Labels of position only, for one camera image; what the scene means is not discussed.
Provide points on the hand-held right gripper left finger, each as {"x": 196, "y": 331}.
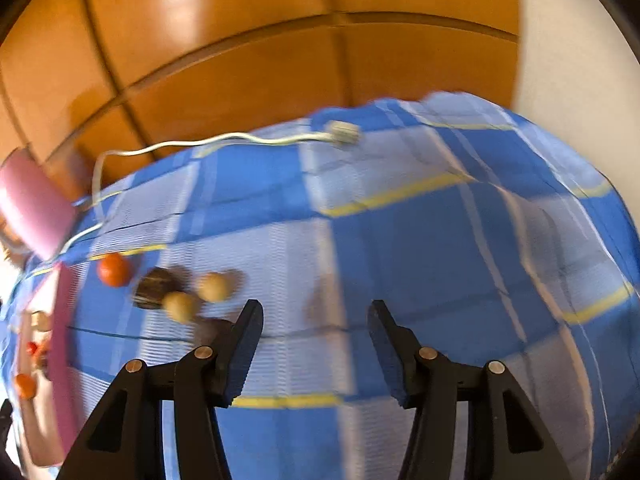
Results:
{"x": 245, "y": 355}

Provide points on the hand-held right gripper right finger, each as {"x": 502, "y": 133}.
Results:
{"x": 392, "y": 365}

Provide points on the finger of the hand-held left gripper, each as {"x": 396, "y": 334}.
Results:
{"x": 4, "y": 417}

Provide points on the orange with stem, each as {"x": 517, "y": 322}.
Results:
{"x": 25, "y": 386}

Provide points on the dark brown round tuber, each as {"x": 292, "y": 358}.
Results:
{"x": 212, "y": 330}

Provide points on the cut yam piece dark skin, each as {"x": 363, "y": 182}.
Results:
{"x": 44, "y": 367}

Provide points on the red cherry tomato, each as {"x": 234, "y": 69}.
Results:
{"x": 32, "y": 348}

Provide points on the small yellow round fruit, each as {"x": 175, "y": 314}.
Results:
{"x": 215, "y": 286}
{"x": 181, "y": 306}

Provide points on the pink shallow box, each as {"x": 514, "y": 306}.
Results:
{"x": 62, "y": 360}

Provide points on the white cut vegetable chunk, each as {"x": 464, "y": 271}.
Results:
{"x": 40, "y": 321}

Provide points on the dark brown oval tuber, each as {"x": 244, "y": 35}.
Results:
{"x": 155, "y": 287}

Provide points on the reddish orange tangerine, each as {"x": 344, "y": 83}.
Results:
{"x": 114, "y": 270}

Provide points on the pink electric kettle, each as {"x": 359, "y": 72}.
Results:
{"x": 35, "y": 205}

